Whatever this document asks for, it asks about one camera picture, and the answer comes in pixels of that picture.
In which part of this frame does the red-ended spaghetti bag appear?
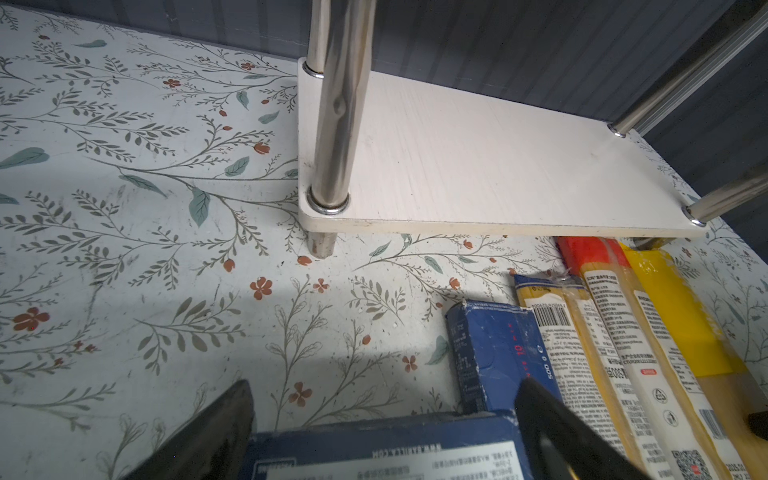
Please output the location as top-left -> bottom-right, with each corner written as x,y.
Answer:
557,237 -> 749,479

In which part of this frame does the yellow Pastatime spaghetti bag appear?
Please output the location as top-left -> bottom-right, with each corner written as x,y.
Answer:
623,246 -> 767,479

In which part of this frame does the wide blue Barilla pasta box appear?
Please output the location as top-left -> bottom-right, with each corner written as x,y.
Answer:
238,412 -> 533,479

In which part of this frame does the blue-ended clear spaghetti bag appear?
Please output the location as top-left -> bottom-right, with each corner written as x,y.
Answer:
514,275 -> 673,479

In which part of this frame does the white two-tier shelf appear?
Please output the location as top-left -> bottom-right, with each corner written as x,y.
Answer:
298,1 -> 767,258

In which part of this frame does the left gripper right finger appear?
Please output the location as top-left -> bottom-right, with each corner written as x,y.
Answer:
514,378 -> 647,479

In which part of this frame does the narrow blue Barilla spaghetti box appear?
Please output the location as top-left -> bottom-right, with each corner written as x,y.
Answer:
446,300 -> 561,413

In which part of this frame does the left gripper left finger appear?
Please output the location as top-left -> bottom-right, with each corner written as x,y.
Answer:
126,380 -> 255,479

